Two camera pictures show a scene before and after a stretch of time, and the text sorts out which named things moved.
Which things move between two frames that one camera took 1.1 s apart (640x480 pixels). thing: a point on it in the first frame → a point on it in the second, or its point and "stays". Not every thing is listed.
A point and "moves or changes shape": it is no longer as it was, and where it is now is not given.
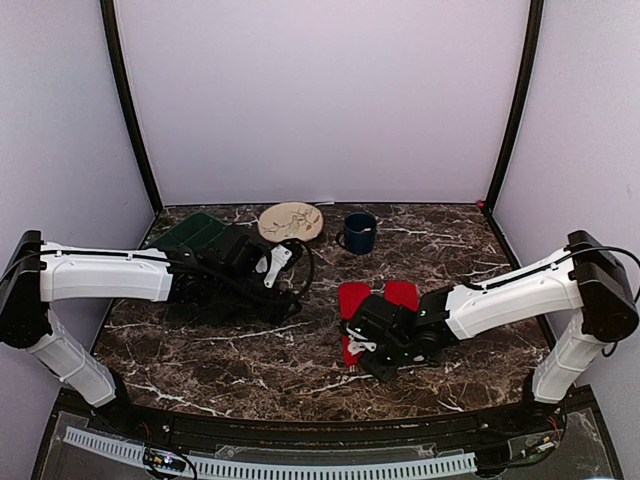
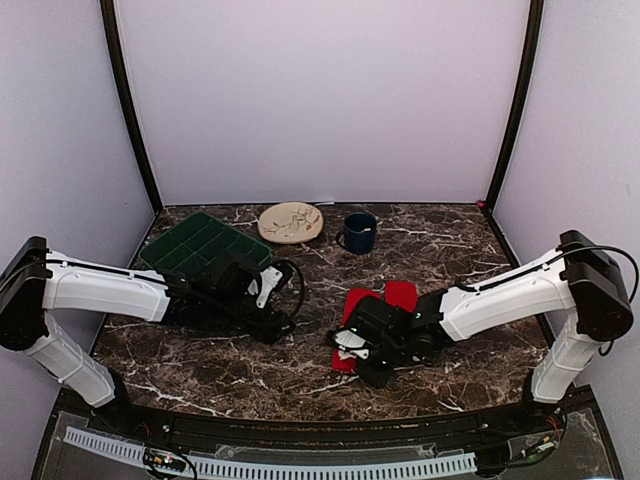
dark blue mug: x=358 y=236 stays
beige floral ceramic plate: x=283 y=221 stays
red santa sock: x=350 y=297 moves or changes shape
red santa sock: x=403 y=292 stays
